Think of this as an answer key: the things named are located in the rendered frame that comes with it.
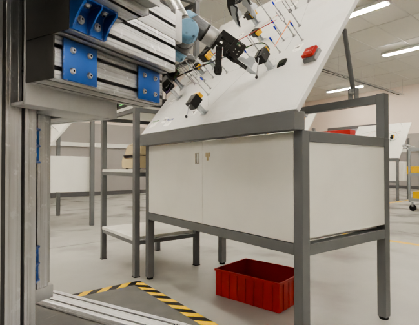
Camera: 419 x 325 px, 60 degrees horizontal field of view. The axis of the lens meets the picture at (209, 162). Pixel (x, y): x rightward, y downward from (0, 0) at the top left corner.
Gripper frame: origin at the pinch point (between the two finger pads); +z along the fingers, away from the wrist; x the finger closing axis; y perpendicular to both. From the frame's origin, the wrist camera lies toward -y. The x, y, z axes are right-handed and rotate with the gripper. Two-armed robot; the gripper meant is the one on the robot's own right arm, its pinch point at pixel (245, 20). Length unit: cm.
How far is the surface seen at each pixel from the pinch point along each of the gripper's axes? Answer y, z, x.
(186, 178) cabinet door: -24, 55, 52
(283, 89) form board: -13.5, 30.3, -13.5
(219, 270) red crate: -32, 106, 50
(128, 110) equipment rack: -1, 12, 106
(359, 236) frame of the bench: -14, 96, -21
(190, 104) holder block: -16.9, 21.8, 33.6
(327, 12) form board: 28.5, 10.7, -20.6
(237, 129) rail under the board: -24.8, 38.0, 5.8
